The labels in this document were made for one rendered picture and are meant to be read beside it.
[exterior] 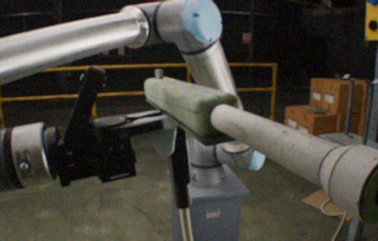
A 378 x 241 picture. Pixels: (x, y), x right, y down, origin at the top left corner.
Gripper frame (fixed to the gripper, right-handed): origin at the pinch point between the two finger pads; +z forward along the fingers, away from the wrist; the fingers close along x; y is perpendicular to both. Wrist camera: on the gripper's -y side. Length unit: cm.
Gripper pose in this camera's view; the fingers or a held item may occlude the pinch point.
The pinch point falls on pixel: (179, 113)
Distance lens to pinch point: 45.8
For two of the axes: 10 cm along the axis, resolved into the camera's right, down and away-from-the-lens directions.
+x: 3.3, 1.6, -9.3
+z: 9.4, -1.8, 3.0
